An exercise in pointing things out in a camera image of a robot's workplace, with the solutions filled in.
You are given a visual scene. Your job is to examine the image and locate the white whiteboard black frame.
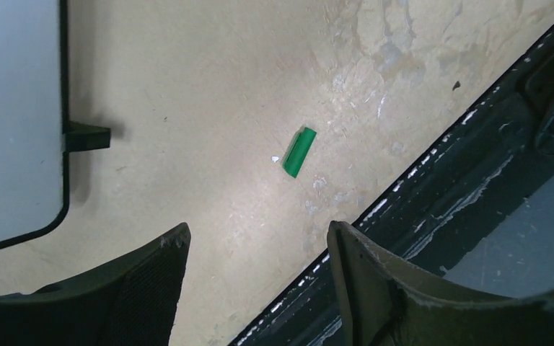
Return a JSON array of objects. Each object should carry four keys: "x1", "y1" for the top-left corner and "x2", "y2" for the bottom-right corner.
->
[{"x1": 0, "y1": 1, "x2": 111, "y2": 249}]

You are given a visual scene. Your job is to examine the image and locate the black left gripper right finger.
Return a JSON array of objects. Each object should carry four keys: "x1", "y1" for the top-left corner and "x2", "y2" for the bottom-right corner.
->
[{"x1": 327, "y1": 221, "x2": 554, "y2": 345}]

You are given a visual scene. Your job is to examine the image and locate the green marker cap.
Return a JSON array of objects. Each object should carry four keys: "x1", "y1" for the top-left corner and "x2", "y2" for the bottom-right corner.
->
[{"x1": 282, "y1": 127, "x2": 317, "y2": 178}]

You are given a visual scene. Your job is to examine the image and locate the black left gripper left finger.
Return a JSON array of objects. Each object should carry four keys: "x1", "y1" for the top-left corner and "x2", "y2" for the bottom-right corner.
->
[{"x1": 0, "y1": 223, "x2": 191, "y2": 345}]

